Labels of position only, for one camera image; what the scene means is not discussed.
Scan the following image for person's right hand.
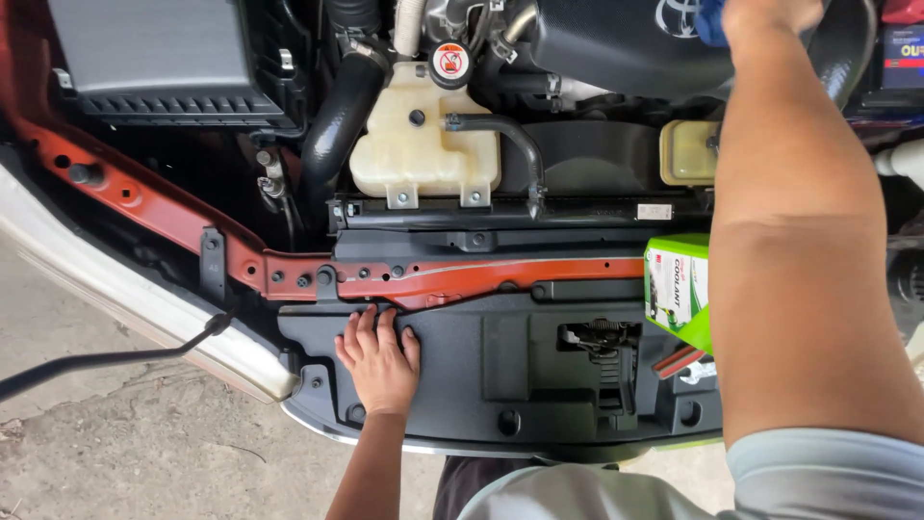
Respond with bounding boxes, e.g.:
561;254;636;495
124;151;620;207
720;0;825;46

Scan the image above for person's left hand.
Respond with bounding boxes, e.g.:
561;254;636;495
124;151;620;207
334;304;422;417

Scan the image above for blue cloth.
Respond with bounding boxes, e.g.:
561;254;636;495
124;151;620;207
694;0;732;49

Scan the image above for black plastic radiator cover panel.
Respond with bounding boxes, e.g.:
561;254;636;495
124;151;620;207
277;277;725;460

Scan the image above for blue car battery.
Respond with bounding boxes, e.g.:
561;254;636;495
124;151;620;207
881;23;924;92

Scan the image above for person's dark shorts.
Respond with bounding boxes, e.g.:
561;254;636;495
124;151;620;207
432;455;537;520

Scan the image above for black engine cover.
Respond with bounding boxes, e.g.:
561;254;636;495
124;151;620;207
529;0;737;102

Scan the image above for yellowish small fluid tank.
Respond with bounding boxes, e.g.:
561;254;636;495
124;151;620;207
657;119;723;189

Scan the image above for white pipe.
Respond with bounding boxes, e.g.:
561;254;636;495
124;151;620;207
872;137;924;190

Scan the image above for white translucent coolant reservoir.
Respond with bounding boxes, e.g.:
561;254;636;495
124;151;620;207
349;61;502;210

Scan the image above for metal hood latch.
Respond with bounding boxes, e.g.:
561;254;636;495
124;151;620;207
557;318;643;364

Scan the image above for white car bumper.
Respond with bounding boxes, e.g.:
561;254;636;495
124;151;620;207
0;143;301;405

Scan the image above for black radiator top tank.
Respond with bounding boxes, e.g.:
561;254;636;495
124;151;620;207
328;191;717;234

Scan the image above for black hood prop rod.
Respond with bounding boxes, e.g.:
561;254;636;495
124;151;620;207
0;309;237;404

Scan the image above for green coolant box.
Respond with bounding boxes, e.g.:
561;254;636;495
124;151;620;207
643;233;716;356

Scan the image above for black radiator cap red label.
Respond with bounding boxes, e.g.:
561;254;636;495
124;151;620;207
428;41;475;91

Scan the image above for grey black air filter box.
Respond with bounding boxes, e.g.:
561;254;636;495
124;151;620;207
46;0;313;132

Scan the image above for person's grey shirt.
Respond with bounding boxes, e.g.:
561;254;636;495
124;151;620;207
455;427;924;520

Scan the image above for curved black intake hose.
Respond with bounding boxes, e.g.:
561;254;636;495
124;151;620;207
807;0;879;111

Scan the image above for black metal bracket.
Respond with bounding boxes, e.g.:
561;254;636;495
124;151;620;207
199;227;233;306

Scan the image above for thick black radiator hose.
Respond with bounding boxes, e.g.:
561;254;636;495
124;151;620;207
299;27;395;234

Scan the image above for thin black overflow hose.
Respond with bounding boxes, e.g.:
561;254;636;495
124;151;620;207
443;112;547;220

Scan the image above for red car body frame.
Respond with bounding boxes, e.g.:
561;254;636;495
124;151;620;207
0;0;647;313

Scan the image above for red handled tool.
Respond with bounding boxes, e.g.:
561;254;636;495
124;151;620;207
651;344;707;381

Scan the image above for white corrugated hose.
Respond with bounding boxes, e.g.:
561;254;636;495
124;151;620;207
393;0;432;60

